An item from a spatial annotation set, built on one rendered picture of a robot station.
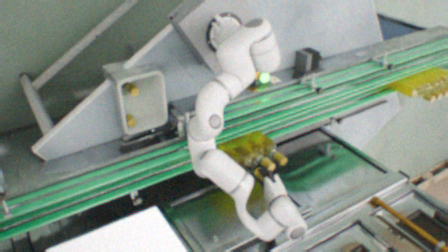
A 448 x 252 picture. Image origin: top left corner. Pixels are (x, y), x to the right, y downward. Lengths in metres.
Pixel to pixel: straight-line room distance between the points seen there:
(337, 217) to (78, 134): 1.00
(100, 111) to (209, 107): 0.55
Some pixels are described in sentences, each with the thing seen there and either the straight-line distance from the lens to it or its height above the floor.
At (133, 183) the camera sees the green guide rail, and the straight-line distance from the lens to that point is 1.55.
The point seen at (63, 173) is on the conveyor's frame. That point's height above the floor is 0.86.
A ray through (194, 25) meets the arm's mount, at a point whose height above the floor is 0.85.
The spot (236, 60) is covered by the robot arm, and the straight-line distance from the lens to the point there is 1.18.
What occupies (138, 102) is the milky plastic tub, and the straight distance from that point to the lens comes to 1.58.
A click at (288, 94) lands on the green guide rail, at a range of 1.74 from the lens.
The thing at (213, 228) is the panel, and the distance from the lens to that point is 1.47.
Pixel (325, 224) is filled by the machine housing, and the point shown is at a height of 1.39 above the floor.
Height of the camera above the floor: 2.10
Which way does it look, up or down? 46 degrees down
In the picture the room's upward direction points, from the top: 130 degrees clockwise
